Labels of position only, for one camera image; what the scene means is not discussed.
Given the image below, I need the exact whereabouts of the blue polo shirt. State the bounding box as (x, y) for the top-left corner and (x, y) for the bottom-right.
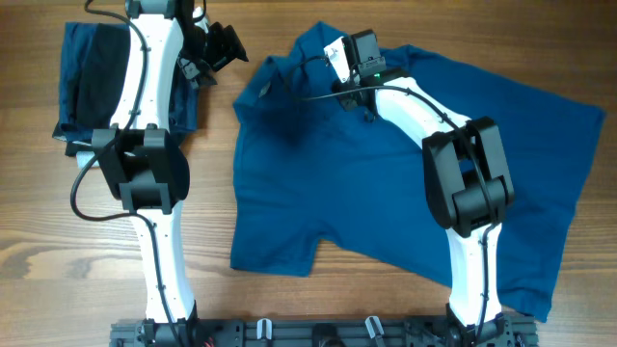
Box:
(230, 22), (605, 321)

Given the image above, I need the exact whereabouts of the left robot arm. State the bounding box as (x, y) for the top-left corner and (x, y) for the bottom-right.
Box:
(92, 0), (247, 346)

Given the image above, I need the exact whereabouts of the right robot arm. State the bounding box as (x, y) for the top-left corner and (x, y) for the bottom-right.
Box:
(324, 30), (515, 341)

